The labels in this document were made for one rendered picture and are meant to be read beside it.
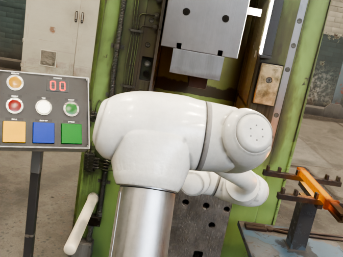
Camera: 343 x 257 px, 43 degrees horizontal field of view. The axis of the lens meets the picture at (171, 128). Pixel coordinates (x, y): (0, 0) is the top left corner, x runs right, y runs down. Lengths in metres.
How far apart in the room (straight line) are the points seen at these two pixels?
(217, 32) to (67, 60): 5.49
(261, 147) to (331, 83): 7.76
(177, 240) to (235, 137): 1.20
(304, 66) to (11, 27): 6.40
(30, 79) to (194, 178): 0.74
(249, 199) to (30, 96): 0.86
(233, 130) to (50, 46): 6.43
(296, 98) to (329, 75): 6.51
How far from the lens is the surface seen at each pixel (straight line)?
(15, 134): 1.62
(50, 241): 2.90
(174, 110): 0.76
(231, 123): 0.75
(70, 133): 1.65
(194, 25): 1.70
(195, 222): 1.86
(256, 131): 0.75
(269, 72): 1.88
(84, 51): 7.01
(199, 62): 1.72
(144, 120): 0.74
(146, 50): 1.86
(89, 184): 2.05
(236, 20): 1.72
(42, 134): 1.63
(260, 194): 1.37
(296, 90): 1.95
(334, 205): 1.54
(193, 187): 1.29
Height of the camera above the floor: 1.53
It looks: 16 degrees down
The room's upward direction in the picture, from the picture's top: 10 degrees clockwise
